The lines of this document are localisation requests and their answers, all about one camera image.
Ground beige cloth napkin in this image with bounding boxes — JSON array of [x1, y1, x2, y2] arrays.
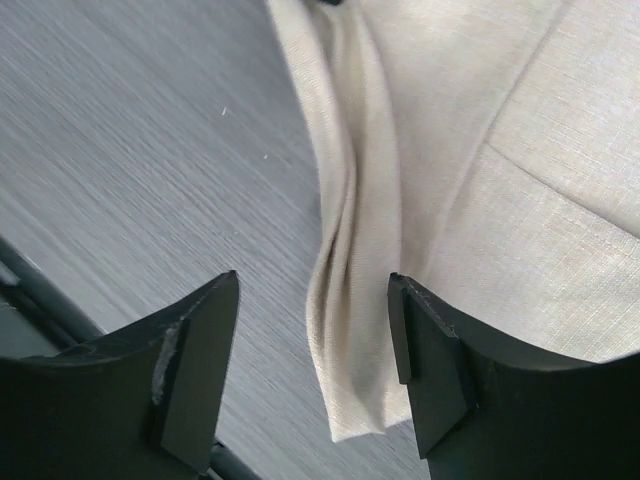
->
[[268, 1, 639, 441]]

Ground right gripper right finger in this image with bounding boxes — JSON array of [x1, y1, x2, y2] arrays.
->
[[388, 273, 639, 480]]

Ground aluminium front rail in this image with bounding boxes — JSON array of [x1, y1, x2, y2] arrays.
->
[[1, 237, 106, 350]]

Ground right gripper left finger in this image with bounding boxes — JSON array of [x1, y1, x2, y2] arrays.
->
[[1, 271, 240, 479]]

